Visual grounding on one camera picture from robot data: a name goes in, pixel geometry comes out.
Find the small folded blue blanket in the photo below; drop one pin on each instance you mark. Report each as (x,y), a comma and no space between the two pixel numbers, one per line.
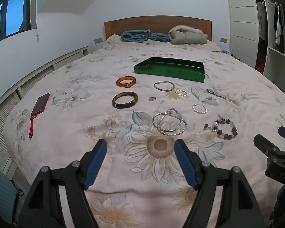
(160,37)

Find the red phone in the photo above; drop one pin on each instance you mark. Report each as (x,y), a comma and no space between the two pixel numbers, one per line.
(40,104)

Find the silver wristwatch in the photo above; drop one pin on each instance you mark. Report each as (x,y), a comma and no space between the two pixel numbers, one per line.
(210,91)

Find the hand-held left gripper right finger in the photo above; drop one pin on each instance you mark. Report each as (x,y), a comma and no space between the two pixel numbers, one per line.
(186,163)

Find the green tray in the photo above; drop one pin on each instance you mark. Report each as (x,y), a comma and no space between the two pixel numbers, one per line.
(171,64)

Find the white slatted wardrobe door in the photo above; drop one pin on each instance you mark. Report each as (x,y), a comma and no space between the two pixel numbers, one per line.
(242,23)

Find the thin silver bangle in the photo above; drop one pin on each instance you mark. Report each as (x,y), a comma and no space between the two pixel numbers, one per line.
(163,81)

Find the dark brown bangle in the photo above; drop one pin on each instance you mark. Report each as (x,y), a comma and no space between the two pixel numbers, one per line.
(124,106)

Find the wooden headboard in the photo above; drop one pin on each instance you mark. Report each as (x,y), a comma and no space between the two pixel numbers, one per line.
(156,25)

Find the open white wardrobe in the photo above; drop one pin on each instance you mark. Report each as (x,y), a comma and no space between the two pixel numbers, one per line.
(277,61)

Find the beige wall outlet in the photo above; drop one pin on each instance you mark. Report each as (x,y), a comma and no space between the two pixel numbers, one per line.
(223,40)
(98,40)

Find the pale ribbed panel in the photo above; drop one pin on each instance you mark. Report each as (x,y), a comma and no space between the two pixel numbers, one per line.
(1,192)

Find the window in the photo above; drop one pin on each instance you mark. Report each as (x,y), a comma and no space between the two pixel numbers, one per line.
(14,11)

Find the amber bangle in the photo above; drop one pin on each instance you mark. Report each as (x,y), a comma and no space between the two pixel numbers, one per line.
(119,83)

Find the person's right hand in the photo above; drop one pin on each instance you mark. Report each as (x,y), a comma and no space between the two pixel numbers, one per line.
(279,201)

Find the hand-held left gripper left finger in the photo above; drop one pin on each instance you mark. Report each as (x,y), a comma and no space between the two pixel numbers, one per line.
(96,163)

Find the grey fur-trimmed coat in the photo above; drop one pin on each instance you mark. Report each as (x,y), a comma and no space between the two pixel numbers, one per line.
(187,36)

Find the hanging clothes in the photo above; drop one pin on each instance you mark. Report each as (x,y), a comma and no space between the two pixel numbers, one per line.
(279,26)

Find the large folded blue blanket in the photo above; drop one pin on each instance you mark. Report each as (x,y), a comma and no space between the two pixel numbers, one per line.
(135,35)

